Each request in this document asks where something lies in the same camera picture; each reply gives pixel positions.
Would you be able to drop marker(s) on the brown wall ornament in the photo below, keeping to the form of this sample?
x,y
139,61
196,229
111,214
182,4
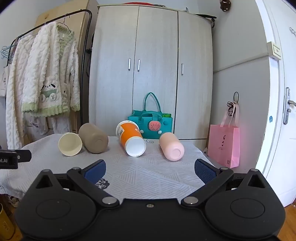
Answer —
x,y
225,5

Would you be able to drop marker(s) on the white fluffy robe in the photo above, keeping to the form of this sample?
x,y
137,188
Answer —
x,y
16,92

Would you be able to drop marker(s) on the beige light switch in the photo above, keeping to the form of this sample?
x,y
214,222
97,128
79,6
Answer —
x,y
276,49

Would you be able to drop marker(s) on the black clothes rack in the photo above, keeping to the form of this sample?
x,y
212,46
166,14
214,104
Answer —
x,y
87,50

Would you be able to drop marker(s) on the yellow bin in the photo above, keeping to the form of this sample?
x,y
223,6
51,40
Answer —
x,y
5,222

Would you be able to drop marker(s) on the blue clothes hangers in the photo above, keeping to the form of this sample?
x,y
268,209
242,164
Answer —
x,y
7,52

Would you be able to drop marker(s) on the orange and white paper cup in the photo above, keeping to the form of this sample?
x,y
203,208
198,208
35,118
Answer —
x,y
128,135

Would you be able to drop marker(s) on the white fluffy green-trimmed cardigan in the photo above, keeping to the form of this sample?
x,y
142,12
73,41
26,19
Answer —
x,y
46,69

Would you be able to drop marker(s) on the white quilted table cloth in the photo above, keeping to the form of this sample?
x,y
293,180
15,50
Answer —
x,y
148,171

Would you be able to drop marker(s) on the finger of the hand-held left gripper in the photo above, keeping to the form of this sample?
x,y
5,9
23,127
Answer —
x,y
24,156

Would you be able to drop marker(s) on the pink paper bag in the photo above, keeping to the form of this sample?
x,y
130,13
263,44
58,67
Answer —
x,y
222,143

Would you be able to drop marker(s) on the white hanging pants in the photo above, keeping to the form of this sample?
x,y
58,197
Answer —
x,y
37,127

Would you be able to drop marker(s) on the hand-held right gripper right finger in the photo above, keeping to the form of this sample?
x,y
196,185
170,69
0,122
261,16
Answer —
x,y
204,171

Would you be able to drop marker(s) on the cream paper cup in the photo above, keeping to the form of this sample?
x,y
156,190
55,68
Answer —
x,y
70,144

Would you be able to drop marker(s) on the grey wooden wardrobe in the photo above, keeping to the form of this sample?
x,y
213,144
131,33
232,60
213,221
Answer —
x,y
157,46

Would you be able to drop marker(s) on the red cloth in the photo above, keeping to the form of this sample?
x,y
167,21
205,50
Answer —
x,y
135,3

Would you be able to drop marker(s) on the white shoe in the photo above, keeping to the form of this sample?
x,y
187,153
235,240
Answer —
x,y
13,201

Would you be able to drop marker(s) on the white door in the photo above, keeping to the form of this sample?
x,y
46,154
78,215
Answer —
x,y
282,162

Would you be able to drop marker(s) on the teal felt bag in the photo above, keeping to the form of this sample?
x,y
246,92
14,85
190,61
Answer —
x,y
166,125

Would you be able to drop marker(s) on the pink cup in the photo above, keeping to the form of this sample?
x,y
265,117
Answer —
x,y
171,144

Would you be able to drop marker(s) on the metal door hook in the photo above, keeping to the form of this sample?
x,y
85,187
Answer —
x,y
292,32

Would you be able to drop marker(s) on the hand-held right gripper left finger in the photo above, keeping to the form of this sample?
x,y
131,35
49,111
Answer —
x,y
96,171

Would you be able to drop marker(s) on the brown cup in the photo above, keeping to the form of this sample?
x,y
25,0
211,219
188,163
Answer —
x,y
92,136

